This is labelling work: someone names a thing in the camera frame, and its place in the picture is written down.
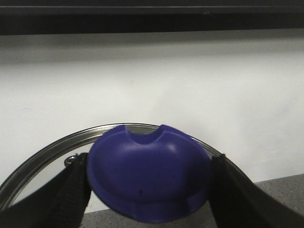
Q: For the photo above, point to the glass lid with blue knob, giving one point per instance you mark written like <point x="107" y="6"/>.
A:
<point x="157" y="177"/>

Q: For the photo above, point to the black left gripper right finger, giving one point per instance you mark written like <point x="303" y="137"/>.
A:
<point x="236" y="202"/>

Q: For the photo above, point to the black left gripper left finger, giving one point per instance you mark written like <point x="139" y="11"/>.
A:
<point x="60" y="203"/>

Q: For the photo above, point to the black range hood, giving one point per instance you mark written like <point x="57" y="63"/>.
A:
<point x="35" y="17"/>

